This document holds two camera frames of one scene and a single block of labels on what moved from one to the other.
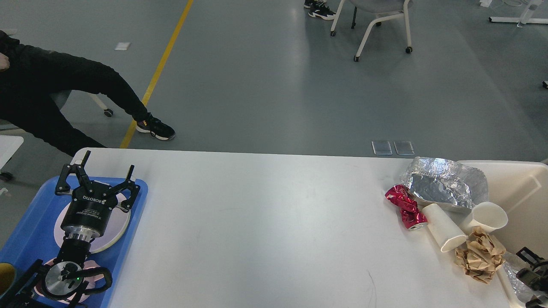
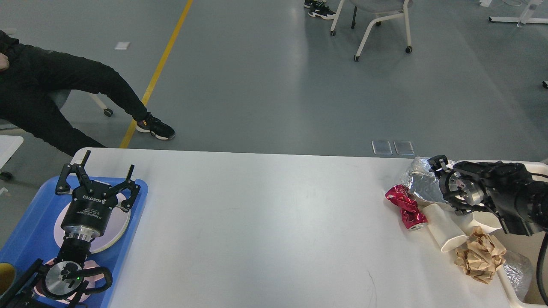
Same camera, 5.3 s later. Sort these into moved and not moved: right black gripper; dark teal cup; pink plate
Moved: right black gripper
Not moved: pink plate; dark teal cup
